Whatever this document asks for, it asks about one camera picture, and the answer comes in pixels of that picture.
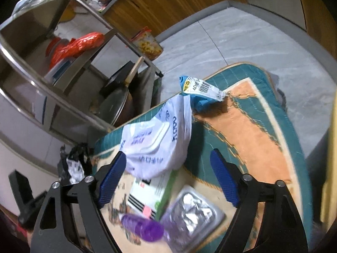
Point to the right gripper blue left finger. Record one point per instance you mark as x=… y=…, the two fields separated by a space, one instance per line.
x=109 y=176

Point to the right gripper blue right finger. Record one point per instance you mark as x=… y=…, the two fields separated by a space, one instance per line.
x=228 y=176

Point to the white plastic bag blue text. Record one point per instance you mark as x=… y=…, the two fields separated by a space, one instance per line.
x=159 y=145

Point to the yellow teal trash bin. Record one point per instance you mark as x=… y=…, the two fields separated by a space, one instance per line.
x=329 y=193

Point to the wooden kitchen cabinets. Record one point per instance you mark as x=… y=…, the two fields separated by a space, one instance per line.
x=129 y=16

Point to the green white carton box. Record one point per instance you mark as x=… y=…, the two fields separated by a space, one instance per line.
x=149 y=198

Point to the black crumpled plastic bag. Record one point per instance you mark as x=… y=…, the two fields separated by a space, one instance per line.
x=75 y=165

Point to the silver foil blister pack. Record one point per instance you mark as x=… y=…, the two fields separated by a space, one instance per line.
x=189 y=220

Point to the purple plastic bottle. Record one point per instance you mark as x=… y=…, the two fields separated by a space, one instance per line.
x=147 y=229

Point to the teal orange patterned rug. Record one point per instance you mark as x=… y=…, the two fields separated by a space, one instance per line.
x=251 y=130

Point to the blue snack packet with barcode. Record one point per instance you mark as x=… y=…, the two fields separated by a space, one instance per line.
x=202 y=94

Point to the stainless steel shelf rack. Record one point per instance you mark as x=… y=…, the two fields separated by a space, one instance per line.
x=56 y=92

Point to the red plastic bag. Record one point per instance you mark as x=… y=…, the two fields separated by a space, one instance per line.
x=58 y=48

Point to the yellow floral container red lid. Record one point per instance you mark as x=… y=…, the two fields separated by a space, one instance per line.
x=147 y=44

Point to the black pan wooden handle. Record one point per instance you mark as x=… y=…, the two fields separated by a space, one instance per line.
x=117 y=106

